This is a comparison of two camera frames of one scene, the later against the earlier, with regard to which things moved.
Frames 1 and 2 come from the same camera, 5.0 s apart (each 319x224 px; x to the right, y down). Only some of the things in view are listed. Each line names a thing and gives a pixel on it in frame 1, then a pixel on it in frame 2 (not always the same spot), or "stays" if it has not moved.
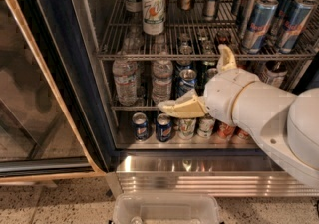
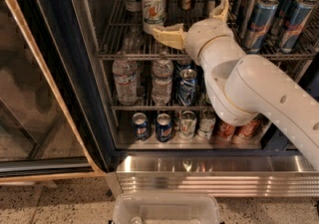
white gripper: (223, 96) to (203, 36)
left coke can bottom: (225, 130) stays
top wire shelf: (188, 21) stays
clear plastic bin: (165, 208) stays
